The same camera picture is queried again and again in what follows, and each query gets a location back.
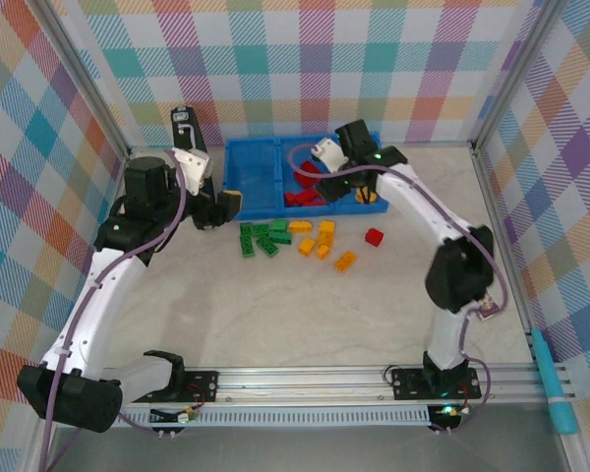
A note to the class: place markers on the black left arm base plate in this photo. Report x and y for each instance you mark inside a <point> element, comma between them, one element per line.
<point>199,386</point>

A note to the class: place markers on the aluminium mounting rail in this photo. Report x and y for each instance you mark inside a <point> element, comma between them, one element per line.
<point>300,383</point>

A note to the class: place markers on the green lego brick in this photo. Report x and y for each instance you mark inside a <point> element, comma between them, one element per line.
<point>267,246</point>
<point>280,237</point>
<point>246,247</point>
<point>246,228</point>
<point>261,229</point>
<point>278,225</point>

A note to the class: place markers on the aluminium side rail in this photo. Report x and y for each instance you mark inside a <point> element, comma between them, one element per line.
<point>124,166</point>
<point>489,187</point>

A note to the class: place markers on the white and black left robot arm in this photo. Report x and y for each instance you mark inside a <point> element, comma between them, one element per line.
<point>103,295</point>

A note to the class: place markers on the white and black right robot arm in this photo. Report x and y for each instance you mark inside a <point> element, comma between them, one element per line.
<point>423,206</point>

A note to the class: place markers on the aluminium frame post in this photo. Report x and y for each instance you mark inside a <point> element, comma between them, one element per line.
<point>515,74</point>
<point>87,74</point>

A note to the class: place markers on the purple playing card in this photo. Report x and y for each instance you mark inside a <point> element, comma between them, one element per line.
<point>490,309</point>

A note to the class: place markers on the orange long lego brick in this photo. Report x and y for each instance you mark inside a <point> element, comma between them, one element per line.
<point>345,261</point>

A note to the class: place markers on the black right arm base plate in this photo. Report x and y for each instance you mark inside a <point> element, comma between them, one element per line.
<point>408,383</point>

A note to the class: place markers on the black mini briefcase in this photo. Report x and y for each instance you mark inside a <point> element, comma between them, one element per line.
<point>187,128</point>

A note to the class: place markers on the grey metal sheet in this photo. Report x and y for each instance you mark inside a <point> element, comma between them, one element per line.
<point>300,450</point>

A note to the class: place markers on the yellow round lego piece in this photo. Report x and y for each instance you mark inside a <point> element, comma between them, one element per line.
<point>360,196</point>

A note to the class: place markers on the yellow long rounded lego brick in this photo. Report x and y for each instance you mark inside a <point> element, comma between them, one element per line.
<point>300,226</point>

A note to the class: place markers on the blue three-compartment plastic bin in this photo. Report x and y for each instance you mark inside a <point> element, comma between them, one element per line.
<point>255,172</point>

